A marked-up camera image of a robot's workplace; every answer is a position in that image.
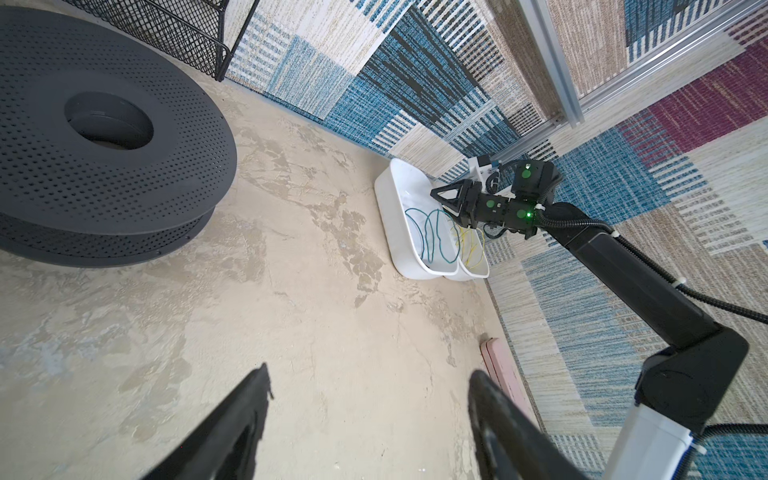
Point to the white plastic tub right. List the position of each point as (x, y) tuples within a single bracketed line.
[(470, 242)]

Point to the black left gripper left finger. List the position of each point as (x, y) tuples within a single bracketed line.
[(224, 445)]

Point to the black perforated cable spool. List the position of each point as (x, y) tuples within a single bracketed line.
[(110, 154)]

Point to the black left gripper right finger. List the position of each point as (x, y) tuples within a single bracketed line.
[(507, 444)]

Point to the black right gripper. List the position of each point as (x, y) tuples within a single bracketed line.
[(532, 189)]

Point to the pink flat case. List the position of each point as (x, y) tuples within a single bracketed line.
[(502, 368)]

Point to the white plastic tub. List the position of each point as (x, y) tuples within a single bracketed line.
[(418, 233), (470, 242)]

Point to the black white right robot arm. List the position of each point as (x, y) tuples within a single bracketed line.
[(612, 297)]

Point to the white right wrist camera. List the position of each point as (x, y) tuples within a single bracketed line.
[(482, 169)]

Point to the white plastic tub left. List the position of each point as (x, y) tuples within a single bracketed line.
[(418, 233)]

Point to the black wire mesh shelf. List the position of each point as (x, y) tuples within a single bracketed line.
[(203, 34)]

